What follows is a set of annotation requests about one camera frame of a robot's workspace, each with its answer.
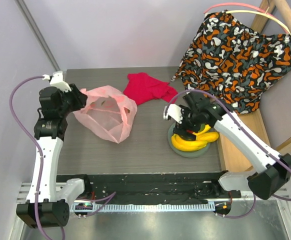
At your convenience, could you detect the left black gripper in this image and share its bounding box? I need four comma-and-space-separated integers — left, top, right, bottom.
57, 83, 88, 117

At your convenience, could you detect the small yellow banana bunch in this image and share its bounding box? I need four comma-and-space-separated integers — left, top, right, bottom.
198, 124, 211, 135

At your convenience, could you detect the yellow fake fruit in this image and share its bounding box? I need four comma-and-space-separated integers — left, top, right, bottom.
196, 131, 219, 143

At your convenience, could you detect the large yellow banana bunch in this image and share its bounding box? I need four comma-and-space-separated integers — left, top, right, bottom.
170, 134, 208, 152

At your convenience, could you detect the pink plastic bag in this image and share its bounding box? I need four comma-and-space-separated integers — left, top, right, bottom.
73, 85, 137, 144

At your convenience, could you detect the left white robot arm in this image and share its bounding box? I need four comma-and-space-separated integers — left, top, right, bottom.
16, 84, 93, 229

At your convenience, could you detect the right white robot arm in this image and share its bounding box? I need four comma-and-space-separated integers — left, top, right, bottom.
163, 89, 291, 200

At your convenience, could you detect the grey-green plate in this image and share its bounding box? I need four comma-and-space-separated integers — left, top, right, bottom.
167, 123, 211, 159

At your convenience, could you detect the red cloth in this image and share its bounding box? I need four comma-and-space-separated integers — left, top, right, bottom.
123, 72, 178, 106

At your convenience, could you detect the patterned orange black fabric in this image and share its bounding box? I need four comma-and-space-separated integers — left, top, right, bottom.
172, 10, 291, 115

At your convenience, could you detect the pink hoop tube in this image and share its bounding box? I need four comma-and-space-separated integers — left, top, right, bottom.
203, 2, 269, 15

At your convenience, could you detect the cream hoop tube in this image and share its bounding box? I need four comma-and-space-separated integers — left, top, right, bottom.
226, 9, 291, 36

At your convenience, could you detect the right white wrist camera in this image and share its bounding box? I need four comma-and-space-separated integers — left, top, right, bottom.
163, 104, 183, 124

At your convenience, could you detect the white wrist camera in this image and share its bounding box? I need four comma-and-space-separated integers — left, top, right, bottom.
42, 71, 72, 93
163, 104, 183, 124

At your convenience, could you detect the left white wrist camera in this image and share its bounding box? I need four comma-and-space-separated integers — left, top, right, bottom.
42, 71, 72, 93

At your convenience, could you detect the wooden tray frame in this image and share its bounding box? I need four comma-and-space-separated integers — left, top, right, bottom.
204, 0, 291, 173

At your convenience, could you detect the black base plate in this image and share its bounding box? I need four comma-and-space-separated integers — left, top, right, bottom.
57, 172, 243, 206

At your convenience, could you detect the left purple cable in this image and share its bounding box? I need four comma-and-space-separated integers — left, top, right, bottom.
9, 76, 118, 240

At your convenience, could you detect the aluminium rail frame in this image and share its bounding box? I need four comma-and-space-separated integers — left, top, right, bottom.
15, 0, 291, 240

